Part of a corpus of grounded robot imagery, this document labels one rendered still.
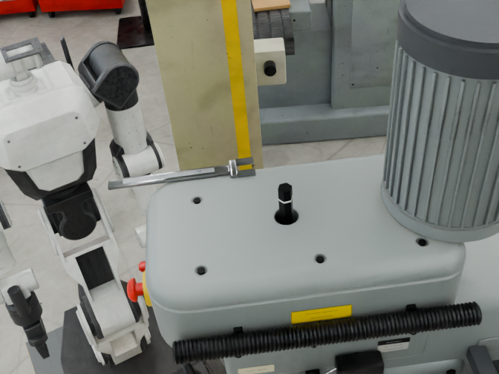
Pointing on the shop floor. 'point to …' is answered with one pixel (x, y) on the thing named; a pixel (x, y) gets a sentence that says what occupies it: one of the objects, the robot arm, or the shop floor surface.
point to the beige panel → (209, 79)
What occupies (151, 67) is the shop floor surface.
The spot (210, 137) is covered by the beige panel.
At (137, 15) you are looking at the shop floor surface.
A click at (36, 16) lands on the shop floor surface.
